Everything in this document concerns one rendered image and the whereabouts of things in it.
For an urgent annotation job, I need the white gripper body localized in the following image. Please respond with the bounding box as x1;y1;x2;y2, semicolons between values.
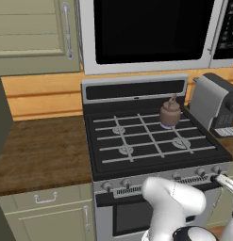
214;174;233;193

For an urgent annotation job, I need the silver stove knob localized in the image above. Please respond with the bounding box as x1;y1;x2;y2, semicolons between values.
195;167;208;178
171;170;183;182
120;177;133;190
212;165;224;175
101;181;114;193

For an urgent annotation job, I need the silver gas stove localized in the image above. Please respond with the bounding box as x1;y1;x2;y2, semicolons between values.
80;73;233;241

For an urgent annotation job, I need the green lower cupboard door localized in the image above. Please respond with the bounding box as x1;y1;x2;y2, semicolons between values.
4;205;97;241
205;187;233;228

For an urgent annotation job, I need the green cupboard door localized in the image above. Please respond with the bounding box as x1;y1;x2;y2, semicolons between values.
4;205;97;241
0;0;82;77
205;187;233;228

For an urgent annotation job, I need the brown kettle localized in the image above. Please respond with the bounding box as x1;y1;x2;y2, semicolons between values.
158;93;182;128

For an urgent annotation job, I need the grey coffee machine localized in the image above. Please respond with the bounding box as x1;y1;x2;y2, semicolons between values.
188;72;233;139

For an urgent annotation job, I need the silver oven door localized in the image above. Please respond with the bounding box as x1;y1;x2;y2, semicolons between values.
94;185;224;241

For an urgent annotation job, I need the silver microwave oven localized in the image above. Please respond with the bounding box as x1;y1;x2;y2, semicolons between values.
77;0;233;76

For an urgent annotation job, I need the green drawer front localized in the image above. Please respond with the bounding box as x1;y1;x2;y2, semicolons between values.
0;183;94;216

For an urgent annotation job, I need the black microwave door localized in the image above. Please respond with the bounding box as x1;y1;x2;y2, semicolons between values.
77;0;225;76

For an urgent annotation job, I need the dark grey tall panel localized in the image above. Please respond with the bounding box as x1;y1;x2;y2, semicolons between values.
0;74;14;166

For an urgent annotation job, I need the green upper cupboard door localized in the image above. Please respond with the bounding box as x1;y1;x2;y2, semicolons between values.
0;0;82;77

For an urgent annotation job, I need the silver cupboard door handle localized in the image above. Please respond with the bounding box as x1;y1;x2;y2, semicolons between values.
213;193;224;209
82;204;92;233
61;1;75;61

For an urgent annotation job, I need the black oven door handle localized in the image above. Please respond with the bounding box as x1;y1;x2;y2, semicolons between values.
94;181;225;207

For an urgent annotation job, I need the silver drawer handle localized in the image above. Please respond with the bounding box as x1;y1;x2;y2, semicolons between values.
33;191;58;205

